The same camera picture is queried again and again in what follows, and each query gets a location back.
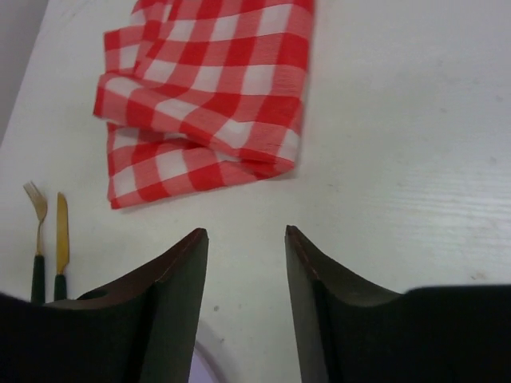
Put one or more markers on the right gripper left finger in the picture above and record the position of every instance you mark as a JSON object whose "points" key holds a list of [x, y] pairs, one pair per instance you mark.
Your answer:
{"points": [[140, 327]]}

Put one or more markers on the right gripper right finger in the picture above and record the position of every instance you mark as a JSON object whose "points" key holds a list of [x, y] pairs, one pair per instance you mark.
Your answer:
{"points": [[348, 329]]}

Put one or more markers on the red white checkered cloth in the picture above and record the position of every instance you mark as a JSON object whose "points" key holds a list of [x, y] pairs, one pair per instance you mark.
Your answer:
{"points": [[200, 95]]}

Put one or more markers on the purple plastic plate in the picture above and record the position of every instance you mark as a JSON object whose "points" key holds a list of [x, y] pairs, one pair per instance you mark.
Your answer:
{"points": [[210, 360]]}

